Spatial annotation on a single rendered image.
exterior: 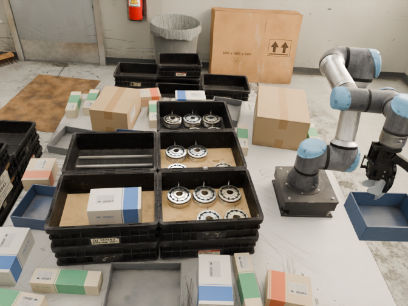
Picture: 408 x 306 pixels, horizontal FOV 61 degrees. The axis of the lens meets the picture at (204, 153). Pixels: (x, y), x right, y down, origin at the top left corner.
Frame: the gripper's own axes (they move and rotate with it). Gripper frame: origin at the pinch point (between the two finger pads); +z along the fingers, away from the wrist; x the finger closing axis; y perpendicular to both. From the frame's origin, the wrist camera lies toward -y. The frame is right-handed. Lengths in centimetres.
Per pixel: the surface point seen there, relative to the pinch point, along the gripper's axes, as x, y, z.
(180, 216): -15, 67, 27
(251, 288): 10, 39, 37
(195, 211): -18, 61, 26
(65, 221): -9, 112, 28
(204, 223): -3, 58, 19
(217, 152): -60, 51, 21
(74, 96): -119, 142, 20
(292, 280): 7.4, 23.8, 35.6
